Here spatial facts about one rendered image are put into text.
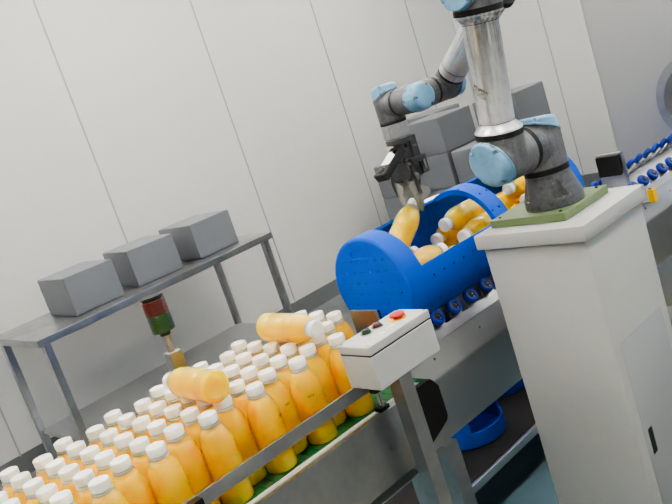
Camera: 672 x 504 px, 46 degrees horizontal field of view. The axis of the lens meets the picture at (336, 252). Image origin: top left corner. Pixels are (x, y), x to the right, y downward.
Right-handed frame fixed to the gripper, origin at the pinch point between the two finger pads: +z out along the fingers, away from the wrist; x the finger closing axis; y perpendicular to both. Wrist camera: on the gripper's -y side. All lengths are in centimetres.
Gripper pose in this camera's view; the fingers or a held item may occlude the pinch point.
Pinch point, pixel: (413, 208)
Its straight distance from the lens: 224.9
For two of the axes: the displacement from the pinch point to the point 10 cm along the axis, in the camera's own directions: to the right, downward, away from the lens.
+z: 3.0, 9.3, 2.0
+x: -6.5, 0.5, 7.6
